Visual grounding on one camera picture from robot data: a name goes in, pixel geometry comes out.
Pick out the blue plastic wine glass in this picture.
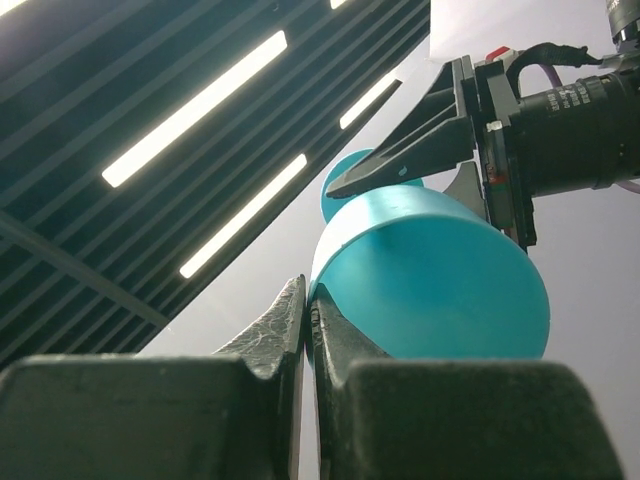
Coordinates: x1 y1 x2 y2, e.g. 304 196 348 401
309 179 550 359

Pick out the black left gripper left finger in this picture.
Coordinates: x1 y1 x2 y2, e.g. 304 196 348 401
1 276 306 479

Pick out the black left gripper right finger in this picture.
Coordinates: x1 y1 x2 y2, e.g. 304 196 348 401
307 286 624 479

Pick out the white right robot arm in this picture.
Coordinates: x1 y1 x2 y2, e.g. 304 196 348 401
326 57 639 249

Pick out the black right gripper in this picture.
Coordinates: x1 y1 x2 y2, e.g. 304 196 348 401
326 56 537 248

